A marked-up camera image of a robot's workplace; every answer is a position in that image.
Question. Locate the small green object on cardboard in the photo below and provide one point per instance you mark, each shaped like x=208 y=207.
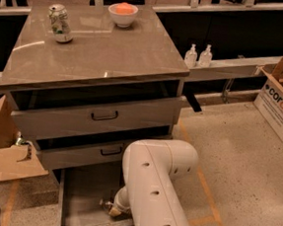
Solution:
x=20 y=140

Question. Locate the left clear sanitizer bottle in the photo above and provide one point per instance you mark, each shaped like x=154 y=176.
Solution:
x=190 y=57

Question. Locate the grey open bottom drawer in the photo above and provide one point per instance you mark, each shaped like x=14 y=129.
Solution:
x=81 y=190

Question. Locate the clear plastic water bottle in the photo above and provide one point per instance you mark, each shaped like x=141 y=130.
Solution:
x=106 y=205

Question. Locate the white green soda can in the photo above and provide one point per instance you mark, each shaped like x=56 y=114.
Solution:
x=58 y=18

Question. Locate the brown cardboard box left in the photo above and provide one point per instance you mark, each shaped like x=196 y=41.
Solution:
x=17 y=160

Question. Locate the grey middle drawer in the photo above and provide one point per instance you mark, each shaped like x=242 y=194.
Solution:
x=61 y=153

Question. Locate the clear sanitizer bottle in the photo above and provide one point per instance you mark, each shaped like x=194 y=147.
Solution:
x=205 y=57
x=190 y=57

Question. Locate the white ceramic bowl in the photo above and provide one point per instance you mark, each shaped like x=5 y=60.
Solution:
x=120 y=19

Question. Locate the orange sponge in bowl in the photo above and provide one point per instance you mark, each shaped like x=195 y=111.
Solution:
x=124 y=8

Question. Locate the grey drawer cabinet with counter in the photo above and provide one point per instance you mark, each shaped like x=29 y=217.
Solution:
x=103 y=64

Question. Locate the right clear sanitizer bottle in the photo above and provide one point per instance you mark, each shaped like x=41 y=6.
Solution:
x=205 y=57

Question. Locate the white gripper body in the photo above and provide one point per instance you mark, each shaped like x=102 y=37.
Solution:
x=119 y=202

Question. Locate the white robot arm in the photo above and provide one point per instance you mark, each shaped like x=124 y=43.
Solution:
x=149 y=168

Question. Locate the grey top drawer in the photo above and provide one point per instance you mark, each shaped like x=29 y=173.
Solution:
x=84 y=120

